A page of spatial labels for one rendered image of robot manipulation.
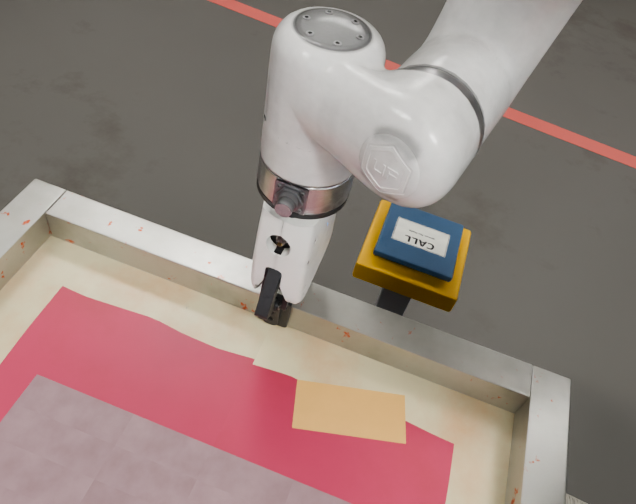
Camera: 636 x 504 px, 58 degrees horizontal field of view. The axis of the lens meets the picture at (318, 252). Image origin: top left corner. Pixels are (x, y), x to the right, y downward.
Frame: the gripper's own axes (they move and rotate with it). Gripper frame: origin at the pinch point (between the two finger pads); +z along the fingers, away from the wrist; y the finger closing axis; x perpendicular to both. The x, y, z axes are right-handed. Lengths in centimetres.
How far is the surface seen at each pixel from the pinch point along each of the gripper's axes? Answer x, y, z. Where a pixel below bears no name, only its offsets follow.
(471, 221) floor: -38, 138, 106
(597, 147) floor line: -89, 221, 108
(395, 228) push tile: -8.6, 18.7, 4.7
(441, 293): -16.4, 12.6, 6.3
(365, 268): -6.8, 12.4, 6.6
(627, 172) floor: -103, 208, 108
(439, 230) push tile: -14.0, 21.2, 4.8
